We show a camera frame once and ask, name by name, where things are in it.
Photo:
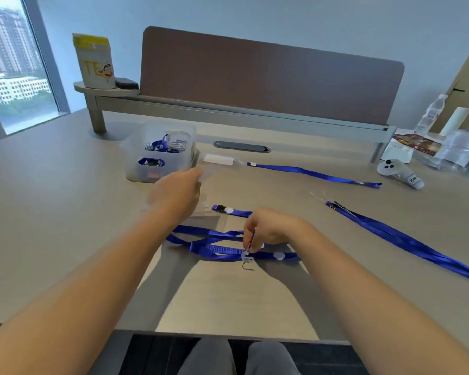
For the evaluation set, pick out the colourful binder clips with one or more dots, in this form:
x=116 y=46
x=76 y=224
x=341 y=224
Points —
x=150 y=145

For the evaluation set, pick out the clear plastic storage bin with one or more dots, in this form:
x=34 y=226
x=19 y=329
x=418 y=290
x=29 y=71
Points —
x=133 y=171

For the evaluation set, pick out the small black case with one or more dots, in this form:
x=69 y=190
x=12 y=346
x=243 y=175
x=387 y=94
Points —
x=127 y=83

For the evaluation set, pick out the clear water bottle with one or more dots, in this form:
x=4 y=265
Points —
x=429 y=117

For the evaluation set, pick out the small white tissue box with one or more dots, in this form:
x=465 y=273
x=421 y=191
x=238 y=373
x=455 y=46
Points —
x=394 y=154

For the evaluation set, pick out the white card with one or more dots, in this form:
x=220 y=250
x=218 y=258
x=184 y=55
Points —
x=218 y=160

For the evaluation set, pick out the person's left forearm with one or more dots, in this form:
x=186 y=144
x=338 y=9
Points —
x=82 y=300

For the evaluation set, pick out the yellow lid wipes canister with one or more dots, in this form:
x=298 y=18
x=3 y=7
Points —
x=95 y=66

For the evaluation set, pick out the white handheld controller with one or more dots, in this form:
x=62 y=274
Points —
x=390 y=167

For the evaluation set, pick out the person's grey trousers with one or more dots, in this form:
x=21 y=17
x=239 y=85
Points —
x=211 y=359

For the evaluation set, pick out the person's right forearm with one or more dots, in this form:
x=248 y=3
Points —
x=375 y=308

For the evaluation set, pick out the large glass window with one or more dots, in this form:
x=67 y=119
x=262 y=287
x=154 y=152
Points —
x=15 y=66

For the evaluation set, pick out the clear round jar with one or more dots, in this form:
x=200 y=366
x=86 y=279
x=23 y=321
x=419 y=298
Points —
x=178 y=141

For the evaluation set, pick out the light wooden door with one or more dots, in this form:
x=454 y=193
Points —
x=468 y=81

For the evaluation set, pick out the person's right hand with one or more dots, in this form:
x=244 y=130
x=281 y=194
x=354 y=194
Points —
x=275 y=228

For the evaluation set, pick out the brown desk divider panel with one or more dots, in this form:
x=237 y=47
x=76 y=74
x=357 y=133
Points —
x=265 y=78

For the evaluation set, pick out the clear plastic container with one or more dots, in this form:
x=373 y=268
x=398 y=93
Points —
x=461 y=150

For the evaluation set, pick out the white paper roll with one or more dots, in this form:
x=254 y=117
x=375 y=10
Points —
x=455 y=121

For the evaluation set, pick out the person's left hand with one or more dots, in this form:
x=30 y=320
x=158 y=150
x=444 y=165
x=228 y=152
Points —
x=175 y=199

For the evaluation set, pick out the grey desk shelf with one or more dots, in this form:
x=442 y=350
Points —
x=218 y=117

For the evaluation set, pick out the brown snack packet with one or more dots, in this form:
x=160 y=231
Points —
x=418 y=143

